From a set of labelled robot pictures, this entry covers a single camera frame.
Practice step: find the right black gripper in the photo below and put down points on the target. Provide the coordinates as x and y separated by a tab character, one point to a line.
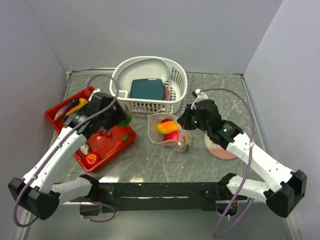
184	120

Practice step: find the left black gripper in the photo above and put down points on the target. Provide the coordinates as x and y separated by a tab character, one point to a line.
119	115

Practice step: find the green bell pepper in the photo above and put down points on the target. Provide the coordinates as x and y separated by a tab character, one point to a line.
126	121

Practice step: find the red round fruit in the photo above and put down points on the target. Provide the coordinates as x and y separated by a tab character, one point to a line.
174	135

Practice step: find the red faceted apple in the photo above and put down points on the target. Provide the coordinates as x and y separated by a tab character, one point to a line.
166	120

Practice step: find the clear dotted zip bag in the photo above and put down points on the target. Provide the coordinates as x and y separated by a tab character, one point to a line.
185	138

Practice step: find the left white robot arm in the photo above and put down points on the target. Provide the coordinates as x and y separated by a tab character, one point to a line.
37	191

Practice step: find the purple grapes bunch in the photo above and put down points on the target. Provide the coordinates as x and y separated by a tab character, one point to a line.
105	133

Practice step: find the orange carrot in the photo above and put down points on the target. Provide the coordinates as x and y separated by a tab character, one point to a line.
116	145

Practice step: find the orange ginger root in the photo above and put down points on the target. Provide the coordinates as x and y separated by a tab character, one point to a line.
82	102

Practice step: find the teal square plate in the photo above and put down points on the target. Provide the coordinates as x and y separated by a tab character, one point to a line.
148	89

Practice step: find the pink round plate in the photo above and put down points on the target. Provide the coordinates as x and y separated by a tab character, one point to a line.
217	150

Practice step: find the red plastic tray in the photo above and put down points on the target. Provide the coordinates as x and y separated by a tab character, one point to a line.
97	143

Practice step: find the purple eggplant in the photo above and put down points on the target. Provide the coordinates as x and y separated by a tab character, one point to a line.
66	107

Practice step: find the pink plate in basket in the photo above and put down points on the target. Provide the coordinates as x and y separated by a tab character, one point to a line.
166	93

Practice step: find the white fish toy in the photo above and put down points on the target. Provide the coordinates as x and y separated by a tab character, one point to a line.
85	148

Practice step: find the white plastic basket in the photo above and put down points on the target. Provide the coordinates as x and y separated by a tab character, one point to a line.
177	83

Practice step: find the white oval plate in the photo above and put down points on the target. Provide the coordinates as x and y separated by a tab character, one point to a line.
149	68

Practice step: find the black mounting base bar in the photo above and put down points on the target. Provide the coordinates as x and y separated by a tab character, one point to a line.
162	196

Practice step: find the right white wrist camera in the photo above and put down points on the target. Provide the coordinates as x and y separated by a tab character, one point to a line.
199	96

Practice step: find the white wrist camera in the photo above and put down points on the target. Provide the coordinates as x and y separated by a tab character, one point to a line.
95	91
199	96

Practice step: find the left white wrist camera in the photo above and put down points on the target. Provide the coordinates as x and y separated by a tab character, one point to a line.
95	91

